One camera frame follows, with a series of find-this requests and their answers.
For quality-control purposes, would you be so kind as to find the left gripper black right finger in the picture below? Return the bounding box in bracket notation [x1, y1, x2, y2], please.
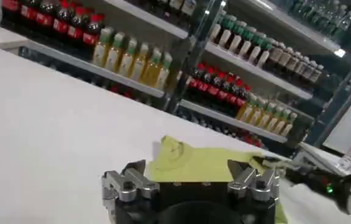
[227, 159, 282, 203]

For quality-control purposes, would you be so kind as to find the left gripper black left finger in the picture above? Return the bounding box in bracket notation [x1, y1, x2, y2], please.
[101, 159, 160, 211]

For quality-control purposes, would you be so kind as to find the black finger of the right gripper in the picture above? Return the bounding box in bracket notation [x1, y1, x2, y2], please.
[252, 156, 305, 177]

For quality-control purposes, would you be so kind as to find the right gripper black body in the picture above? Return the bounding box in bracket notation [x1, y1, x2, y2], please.
[286, 169, 351, 213]

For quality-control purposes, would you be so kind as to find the light green shirt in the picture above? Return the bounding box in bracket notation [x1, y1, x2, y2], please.
[149, 135, 289, 224]

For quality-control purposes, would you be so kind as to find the shelf with drink bottles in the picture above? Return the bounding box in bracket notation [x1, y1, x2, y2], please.
[0, 0, 351, 150]

